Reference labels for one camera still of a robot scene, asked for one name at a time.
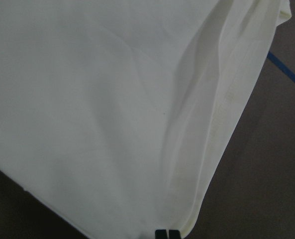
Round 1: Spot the cream long-sleeve cat shirt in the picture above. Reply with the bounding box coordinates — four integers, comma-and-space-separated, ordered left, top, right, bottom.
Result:
0, 0, 291, 239

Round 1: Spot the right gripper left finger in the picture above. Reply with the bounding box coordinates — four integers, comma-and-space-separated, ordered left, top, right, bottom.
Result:
155, 230, 168, 239

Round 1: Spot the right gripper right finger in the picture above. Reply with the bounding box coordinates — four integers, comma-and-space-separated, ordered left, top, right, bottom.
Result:
169, 230, 181, 239

